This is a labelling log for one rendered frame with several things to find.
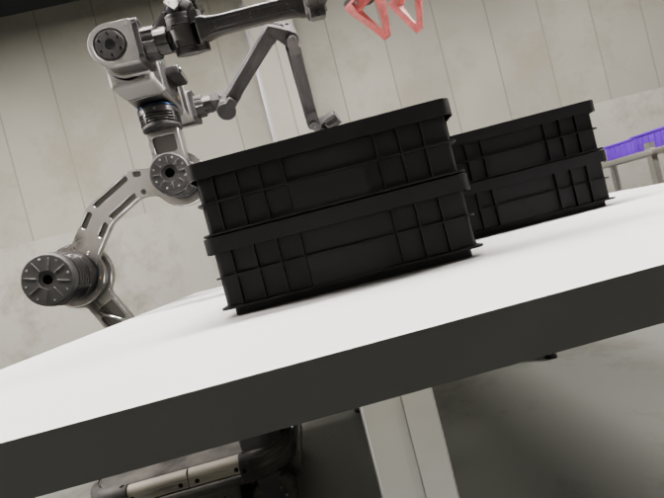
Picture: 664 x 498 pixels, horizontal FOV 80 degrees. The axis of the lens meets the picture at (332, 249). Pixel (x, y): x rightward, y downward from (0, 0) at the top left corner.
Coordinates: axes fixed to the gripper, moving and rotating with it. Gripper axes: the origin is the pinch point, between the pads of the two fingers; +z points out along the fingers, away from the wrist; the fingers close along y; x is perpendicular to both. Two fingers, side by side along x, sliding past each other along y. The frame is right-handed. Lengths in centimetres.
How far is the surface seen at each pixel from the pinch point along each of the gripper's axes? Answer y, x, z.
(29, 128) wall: 5, 291, -120
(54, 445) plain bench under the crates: -65, -4, 23
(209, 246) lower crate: -39.3, 18.7, 16.3
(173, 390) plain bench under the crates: -58, -7, 24
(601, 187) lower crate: 34, -7, 44
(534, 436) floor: 31, 37, 118
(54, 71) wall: 35, 274, -148
